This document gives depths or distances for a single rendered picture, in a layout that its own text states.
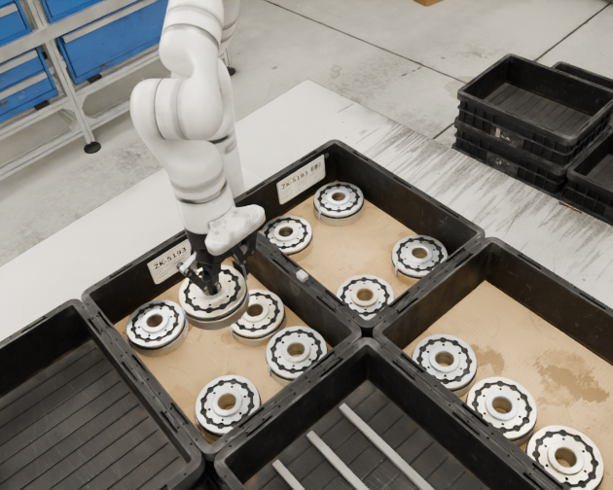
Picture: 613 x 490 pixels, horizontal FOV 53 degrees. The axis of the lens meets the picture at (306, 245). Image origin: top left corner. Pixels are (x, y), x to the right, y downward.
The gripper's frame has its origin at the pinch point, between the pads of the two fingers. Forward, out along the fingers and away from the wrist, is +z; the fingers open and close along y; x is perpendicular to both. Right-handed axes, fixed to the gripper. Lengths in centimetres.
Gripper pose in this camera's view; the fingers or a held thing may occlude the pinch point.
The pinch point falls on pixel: (229, 280)
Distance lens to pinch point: 95.7
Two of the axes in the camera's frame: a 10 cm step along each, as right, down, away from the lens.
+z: 1.0, 6.8, 7.3
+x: 7.0, 4.7, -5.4
